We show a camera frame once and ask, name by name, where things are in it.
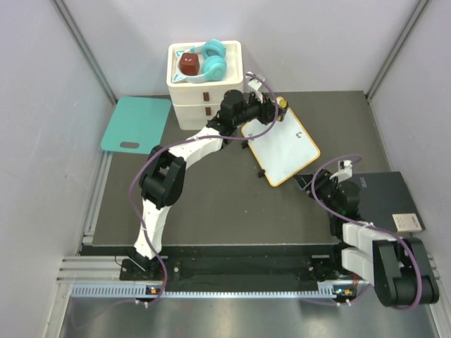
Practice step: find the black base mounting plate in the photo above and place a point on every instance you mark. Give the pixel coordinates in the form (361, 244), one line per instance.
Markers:
(228, 269)

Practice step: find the white three-drawer storage box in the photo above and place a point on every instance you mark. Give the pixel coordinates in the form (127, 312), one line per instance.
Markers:
(196, 104)

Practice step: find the grey slotted cable duct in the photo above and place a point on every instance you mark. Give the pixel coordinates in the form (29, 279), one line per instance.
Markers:
(143, 291)

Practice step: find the teal cutting board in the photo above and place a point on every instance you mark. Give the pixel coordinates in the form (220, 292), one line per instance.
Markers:
(137, 125)

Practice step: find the black notebook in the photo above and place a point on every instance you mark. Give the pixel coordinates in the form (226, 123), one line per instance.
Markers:
(385, 200)

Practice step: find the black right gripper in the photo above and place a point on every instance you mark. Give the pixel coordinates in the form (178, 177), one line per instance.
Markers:
(322, 178)

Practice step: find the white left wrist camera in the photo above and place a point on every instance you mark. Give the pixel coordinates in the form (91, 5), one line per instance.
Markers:
(255, 83)

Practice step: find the yellow-framed whiteboard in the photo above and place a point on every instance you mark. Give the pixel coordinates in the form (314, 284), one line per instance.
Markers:
(282, 151)

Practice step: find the dark red cube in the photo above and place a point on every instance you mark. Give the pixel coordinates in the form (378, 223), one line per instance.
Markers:
(189, 64)

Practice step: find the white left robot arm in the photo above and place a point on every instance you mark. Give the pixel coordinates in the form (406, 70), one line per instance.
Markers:
(162, 180)

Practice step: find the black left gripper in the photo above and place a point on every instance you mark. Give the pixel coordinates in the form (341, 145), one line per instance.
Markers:
(268, 109)

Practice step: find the teal cat-ear headphones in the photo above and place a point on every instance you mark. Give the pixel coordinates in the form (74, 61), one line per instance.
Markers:
(213, 65)

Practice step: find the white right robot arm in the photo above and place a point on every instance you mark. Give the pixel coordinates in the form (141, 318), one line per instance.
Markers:
(396, 265)

